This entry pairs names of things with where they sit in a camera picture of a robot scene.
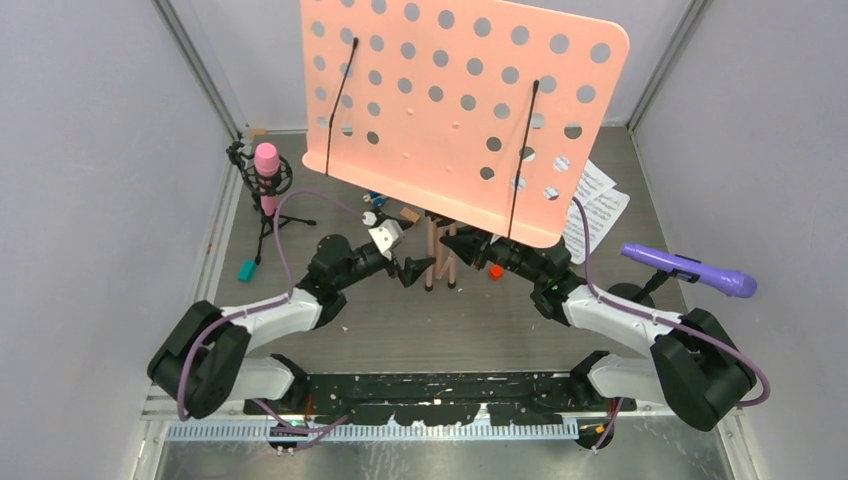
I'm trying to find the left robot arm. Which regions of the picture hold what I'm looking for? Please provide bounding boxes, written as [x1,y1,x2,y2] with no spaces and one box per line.
[147,219,435,420]

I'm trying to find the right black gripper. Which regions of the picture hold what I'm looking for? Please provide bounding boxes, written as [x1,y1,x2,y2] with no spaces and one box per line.
[441,216,546,286]

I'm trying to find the teal block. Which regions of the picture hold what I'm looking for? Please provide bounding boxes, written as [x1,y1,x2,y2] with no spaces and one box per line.
[237,259,258,283]

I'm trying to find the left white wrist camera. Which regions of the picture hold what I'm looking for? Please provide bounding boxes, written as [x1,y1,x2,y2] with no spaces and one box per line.
[361,209,404,260]

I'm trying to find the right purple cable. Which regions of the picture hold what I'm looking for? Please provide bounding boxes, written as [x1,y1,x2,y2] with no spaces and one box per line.
[569,196,772,455]

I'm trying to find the purple cable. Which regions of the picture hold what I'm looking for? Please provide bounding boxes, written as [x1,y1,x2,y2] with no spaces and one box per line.
[569,196,772,455]
[175,190,372,453]

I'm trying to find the blue white toy car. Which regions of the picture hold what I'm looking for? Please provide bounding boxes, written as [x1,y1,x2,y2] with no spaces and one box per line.
[363,191,387,208]

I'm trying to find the pink microphone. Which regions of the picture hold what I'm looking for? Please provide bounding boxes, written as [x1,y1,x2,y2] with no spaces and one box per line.
[226,138,317,265]

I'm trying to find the small wooden block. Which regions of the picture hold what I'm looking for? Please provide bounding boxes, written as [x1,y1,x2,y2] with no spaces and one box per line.
[399,207,421,225]

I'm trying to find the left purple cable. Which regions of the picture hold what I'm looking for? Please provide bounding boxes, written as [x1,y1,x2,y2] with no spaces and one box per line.
[175,190,372,453]

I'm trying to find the slotted cable duct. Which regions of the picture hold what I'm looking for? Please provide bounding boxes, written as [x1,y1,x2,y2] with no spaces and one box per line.
[165,418,579,442]

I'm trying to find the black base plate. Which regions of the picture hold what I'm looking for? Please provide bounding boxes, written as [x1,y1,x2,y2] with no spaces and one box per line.
[265,372,615,426]

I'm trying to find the pink music stand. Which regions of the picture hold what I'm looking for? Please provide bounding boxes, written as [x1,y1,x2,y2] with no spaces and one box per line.
[300,1,630,248]

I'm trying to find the purple microphone on round base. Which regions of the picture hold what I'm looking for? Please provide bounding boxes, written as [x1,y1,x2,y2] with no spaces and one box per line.
[609,243,758,307]

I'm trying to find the sheet music page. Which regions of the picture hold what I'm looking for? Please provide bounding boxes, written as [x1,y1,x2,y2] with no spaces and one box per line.
[574,160,617,204]
[562,189,630,265]

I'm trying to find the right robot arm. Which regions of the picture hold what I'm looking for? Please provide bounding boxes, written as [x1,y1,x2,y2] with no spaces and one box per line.
[440,226,770,431]

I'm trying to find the small red cube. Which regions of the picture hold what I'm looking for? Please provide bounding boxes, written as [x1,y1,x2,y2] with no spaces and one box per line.
[488,265,505,281]

